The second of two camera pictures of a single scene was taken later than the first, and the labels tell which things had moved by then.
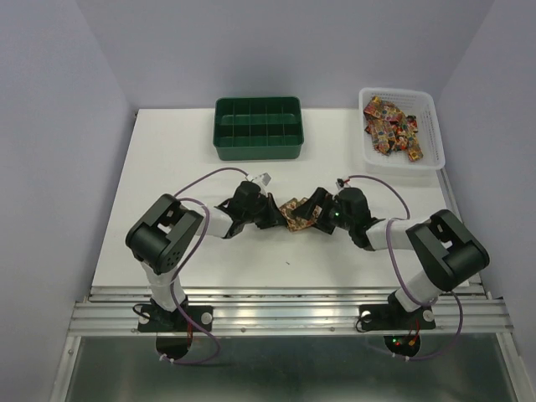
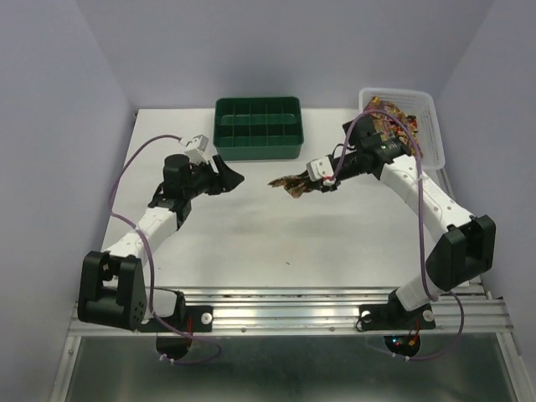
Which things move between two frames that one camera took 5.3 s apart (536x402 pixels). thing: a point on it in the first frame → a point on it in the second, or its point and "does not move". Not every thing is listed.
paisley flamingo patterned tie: x=296 y=223 → x=296 y=185
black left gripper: x=274 y=217 → x=222 y=181
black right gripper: x=322 y=198 → x=327 y=189
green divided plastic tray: x=253 y=128 does not move
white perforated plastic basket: x=412 y=103 does not move
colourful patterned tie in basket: x=390 y=130 does not move
